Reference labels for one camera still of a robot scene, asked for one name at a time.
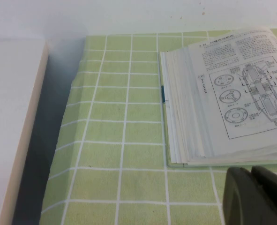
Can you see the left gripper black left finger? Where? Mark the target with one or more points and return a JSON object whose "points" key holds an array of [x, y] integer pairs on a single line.
{"points": [[239, 199]]}

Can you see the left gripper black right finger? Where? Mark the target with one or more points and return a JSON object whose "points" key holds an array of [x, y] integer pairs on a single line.
{"points": [[276, 192]]}

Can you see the technical book with diagrams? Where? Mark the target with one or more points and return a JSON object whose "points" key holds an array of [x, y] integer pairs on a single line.
{"points": [[222, 105]]}

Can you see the green white checked tablecloth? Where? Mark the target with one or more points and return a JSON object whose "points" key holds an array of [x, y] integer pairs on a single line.
{"points": [[129, 140]]}

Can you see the white board with beige edge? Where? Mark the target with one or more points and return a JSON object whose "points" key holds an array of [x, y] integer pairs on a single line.
{"points": [[7, 117]]}

